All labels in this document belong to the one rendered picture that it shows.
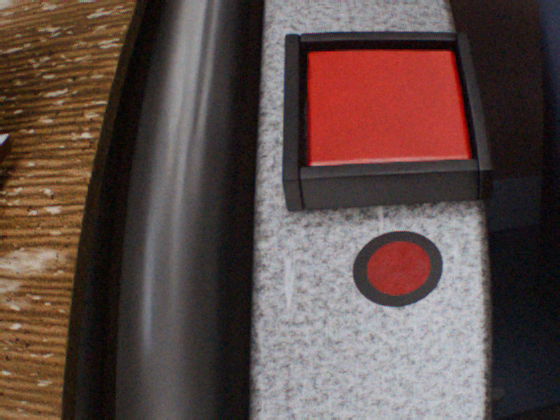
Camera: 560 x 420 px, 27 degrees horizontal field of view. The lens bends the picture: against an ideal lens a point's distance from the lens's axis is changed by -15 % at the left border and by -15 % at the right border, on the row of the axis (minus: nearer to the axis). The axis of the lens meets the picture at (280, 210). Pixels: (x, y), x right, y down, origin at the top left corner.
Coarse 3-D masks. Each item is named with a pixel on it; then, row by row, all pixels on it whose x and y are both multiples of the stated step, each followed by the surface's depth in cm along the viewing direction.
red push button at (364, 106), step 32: (320, 64) 48; (352, 64) 48; (384, 64) 48; (416, 64) 48; (448, 64) 48; (320, 96) 47; (352, 96) 47; (384, 96) 47; (416, 96) 47; (448, 96) 46; (320, 128) 46; (352, 128) 46; (384, 128) 46; (416, 128) 46; (448, 128) 45; (320, 160) 45; (352, 160) 45; (384, 160) 45; (416, 160) 45
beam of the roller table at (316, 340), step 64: (320, 0) 53; (384, 0) 53; (448, 0) 53; (256, 192) 47; (256, 256) 45; (320, 256) 44; (448, 256) 44; (256, 320) 43; (320, 320) 43; (384, 320) 42; (448, 320) 42; (256, 384) 41; (320, 384) 41; (384, 384) 41; (448, 384) 40
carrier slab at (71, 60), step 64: (0, 0) 54; (64, 0) 53; (128, 0) 52; (0, 64) 50; (64, 64) 49; (128, 64) 51; (0, 128) 48; (64, 128) 47; (0, 192) 45; (64, 192) 45; (0, 256) 43; (64, 256) 43; (0, 320) 41; (64, 320) 41; (0, 384) 39; (64, 384) 39
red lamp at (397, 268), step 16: (384, 256) 44; (400, 256) 44; (416, 256) 44; (368, 272) 44; (384, 272) 43; (400, 272) 43; (416, 272) 43; (384, 288) 43; (400, 288) 43; (416, 288) 43
